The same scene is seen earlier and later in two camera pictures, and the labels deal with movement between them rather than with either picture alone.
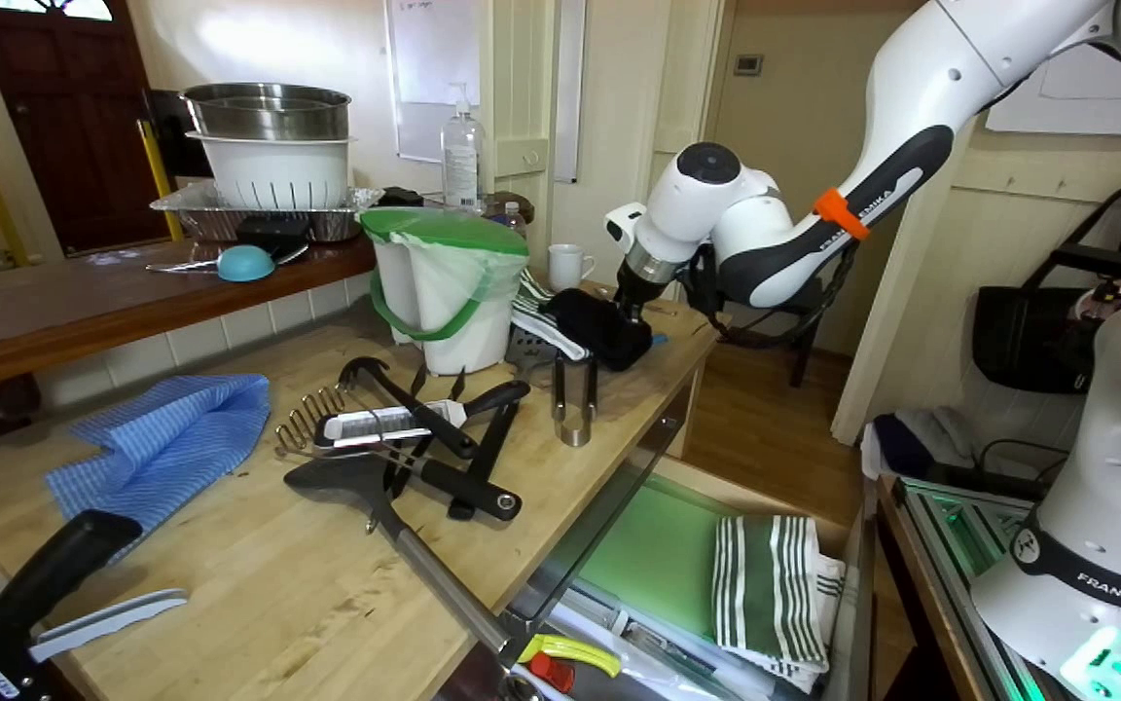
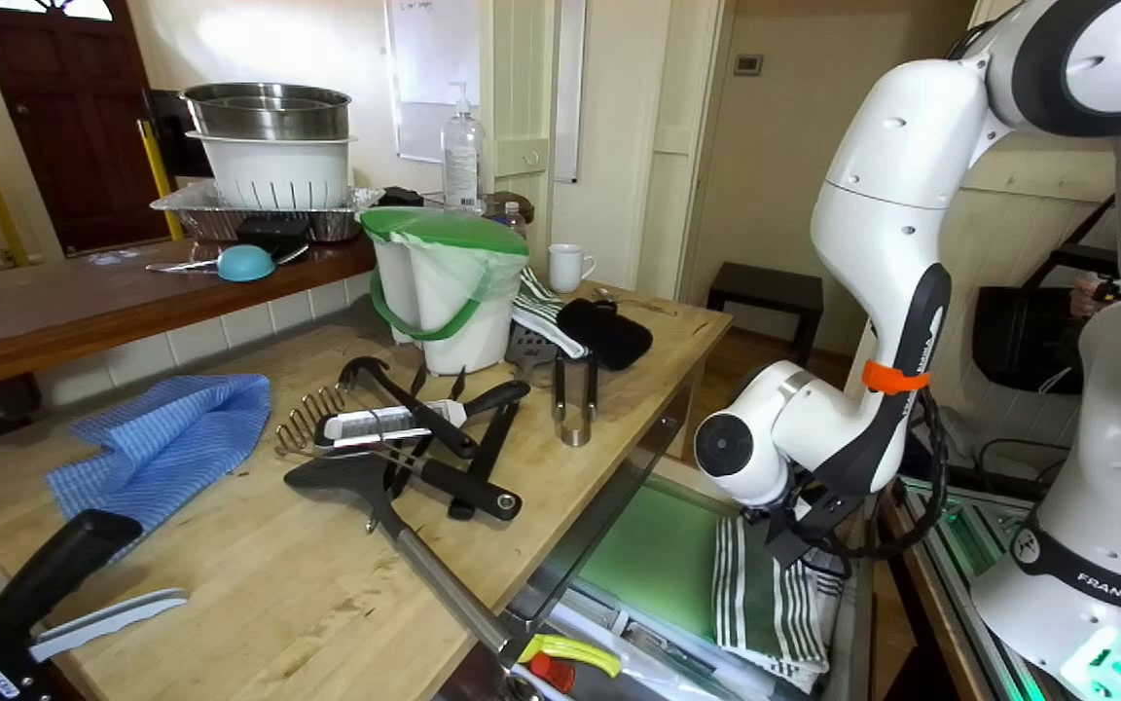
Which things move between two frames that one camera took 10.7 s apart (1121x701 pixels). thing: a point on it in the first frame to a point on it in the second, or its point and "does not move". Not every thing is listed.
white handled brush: [389, 424] does not move
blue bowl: [241, 263] does not move
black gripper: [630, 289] to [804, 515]
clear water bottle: [460, 163] does not move
